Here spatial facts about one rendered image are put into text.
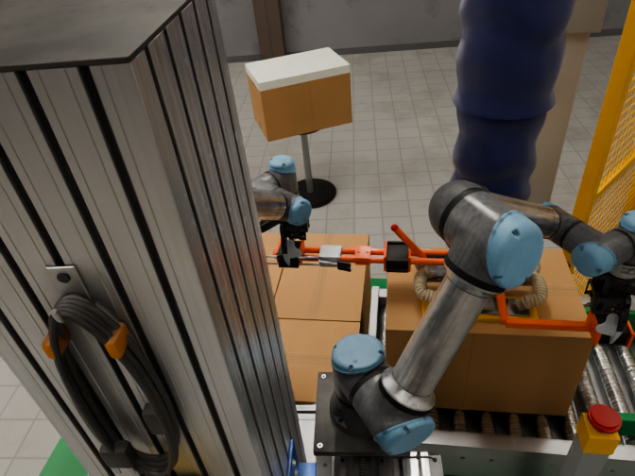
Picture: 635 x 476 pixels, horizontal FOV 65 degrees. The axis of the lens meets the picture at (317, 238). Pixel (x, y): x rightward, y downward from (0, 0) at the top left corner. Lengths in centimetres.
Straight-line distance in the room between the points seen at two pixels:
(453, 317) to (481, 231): 17
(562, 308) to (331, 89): 217
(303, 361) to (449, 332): 116
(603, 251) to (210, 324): 90
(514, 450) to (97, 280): 150
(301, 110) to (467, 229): 257
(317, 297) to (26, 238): 184
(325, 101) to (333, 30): 341
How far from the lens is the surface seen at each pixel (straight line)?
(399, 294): 167
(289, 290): 230
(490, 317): 161
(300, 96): 332
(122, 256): 47
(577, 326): 148
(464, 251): 87
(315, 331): 211
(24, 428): 301
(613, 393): 209
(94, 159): 42
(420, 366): 97
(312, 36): 677
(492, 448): 179
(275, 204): 125
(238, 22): 685
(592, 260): 119
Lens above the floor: 213
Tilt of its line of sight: 38 degrees down
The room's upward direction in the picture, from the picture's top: 6 degrees counter-clockwise
